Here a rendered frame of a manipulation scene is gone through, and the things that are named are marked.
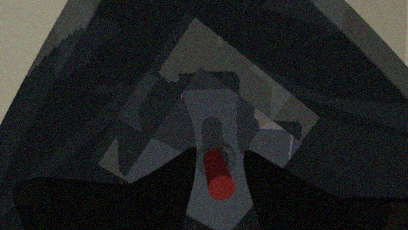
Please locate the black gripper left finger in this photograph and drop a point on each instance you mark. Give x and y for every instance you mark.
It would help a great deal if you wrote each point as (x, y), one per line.
(157, 201)

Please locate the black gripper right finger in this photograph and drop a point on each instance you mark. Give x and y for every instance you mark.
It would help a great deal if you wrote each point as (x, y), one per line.
(283, 201)

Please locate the red peg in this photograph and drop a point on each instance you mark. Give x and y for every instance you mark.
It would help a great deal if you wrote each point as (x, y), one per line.
(219, 181)

